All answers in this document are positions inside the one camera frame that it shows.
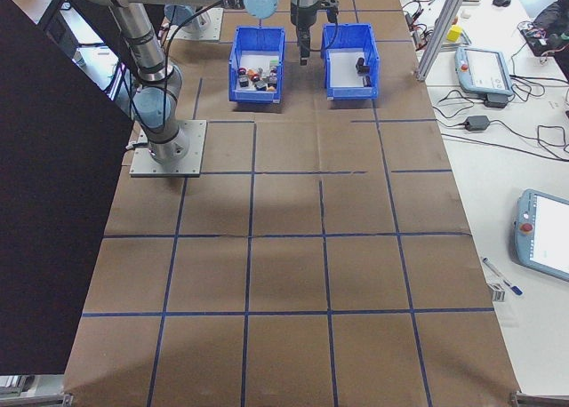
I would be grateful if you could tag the black frame cover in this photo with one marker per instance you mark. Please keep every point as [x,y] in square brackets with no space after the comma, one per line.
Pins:
[53,202]

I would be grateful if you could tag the black cloth heap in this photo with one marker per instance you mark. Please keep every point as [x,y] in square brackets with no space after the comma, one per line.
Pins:
[553,16]

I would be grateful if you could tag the orange push button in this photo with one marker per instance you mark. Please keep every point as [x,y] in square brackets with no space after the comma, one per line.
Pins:
[254,74]

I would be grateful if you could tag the aluminium profile rail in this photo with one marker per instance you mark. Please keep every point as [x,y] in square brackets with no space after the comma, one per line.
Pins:
[58,399]
[533,400]

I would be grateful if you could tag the white square base plate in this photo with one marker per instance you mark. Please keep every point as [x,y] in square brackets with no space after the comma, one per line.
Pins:
[215,22]
[195,158]

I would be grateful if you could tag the blue plastic parts bin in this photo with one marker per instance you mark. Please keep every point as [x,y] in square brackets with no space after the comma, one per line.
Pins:
[351,93]

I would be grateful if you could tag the small assorted parts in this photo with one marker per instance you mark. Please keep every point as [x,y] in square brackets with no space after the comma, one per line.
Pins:
[255,62]

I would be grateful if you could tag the blue plastic button bin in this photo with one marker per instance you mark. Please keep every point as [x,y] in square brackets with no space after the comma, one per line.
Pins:
[255,97]

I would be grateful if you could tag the black power adapter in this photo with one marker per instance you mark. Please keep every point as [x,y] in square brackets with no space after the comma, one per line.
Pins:
[478,122]

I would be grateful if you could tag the red mushroom push button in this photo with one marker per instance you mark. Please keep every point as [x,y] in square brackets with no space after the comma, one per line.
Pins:
[242,73]

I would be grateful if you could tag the green push button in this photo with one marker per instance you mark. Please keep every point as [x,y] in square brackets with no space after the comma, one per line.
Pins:
[274,62]

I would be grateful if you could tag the black boxy component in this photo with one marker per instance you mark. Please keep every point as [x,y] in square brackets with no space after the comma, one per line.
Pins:
[362,65]

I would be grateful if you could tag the aluminium profile post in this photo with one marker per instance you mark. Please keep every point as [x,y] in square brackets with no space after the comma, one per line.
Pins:
[440,29]

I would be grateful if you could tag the white foam liner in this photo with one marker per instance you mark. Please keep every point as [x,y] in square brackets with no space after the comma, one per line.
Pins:
[342,69]

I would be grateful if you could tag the blue white marker pen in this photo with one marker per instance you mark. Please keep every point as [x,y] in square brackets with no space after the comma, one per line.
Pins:
[502,276]

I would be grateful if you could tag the blue grey teach pendant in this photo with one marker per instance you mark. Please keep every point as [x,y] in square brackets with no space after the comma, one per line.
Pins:
[547,233]
[482,71]

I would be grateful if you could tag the dark grey adapter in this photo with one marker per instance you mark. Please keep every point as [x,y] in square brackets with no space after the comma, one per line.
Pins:
[495,101]

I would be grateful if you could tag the yellow cube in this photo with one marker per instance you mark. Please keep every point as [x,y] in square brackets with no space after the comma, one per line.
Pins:
[454,33]

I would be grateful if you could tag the small white object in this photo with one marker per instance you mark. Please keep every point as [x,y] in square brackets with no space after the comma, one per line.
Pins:
[465,13]

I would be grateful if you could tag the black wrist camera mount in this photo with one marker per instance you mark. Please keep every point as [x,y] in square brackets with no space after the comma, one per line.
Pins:
[330,7]

